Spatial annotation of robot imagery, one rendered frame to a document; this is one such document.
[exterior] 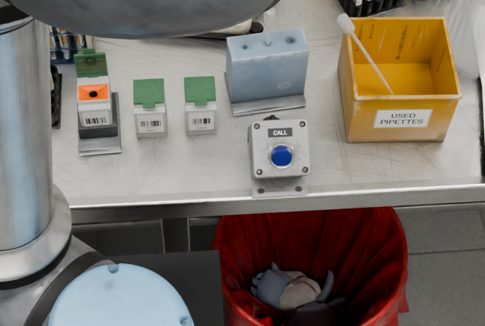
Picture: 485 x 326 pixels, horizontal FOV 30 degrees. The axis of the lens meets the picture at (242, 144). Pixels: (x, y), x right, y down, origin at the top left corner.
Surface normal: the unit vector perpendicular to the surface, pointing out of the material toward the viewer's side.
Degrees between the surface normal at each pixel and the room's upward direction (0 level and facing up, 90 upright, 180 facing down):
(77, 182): 0
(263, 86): 90
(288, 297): 14
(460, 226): 0
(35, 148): 92
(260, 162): 30
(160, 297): 10
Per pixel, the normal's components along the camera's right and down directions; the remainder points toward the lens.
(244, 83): 0.19, 0.82
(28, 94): 0.74, 0.58
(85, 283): 0.14, -0.44
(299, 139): 0.06, -0.07
